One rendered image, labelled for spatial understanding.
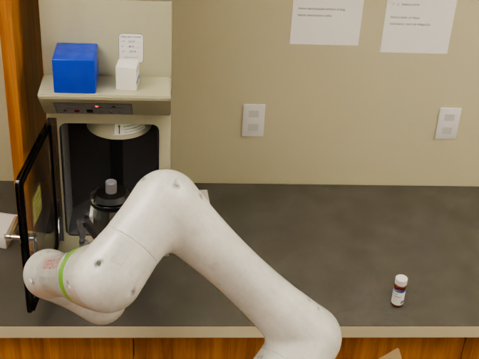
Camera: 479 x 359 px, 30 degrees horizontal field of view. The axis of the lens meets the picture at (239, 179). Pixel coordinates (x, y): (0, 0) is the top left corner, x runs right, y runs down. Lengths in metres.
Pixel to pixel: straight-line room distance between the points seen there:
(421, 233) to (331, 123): 0.45
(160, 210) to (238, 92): 1.31
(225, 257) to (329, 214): 1.24
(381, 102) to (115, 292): 1.56
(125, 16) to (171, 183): 0.77
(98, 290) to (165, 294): 0.96
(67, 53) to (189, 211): 0.77
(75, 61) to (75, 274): 0.77
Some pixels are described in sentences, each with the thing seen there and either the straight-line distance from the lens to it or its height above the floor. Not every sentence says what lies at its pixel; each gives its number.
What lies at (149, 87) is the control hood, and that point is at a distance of 2.23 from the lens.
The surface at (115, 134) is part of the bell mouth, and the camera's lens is 2.39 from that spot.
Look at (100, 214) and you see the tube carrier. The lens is 2.25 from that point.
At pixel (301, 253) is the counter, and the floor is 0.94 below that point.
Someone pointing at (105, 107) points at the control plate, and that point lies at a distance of 2.26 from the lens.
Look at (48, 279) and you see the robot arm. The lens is 1.78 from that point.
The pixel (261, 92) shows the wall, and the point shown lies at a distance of 2.80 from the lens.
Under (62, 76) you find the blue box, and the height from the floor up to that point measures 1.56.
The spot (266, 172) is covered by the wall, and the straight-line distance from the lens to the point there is 2.94.
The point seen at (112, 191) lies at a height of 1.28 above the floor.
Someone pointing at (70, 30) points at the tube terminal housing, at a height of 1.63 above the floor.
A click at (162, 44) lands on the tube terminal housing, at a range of 2.25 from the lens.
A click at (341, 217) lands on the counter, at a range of 2.80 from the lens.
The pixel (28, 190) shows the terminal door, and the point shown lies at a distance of 2.20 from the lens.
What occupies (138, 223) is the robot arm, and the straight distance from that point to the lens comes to 1.52.
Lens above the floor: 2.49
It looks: 32 degrees down
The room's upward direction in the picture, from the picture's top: 3 degrees clockwise
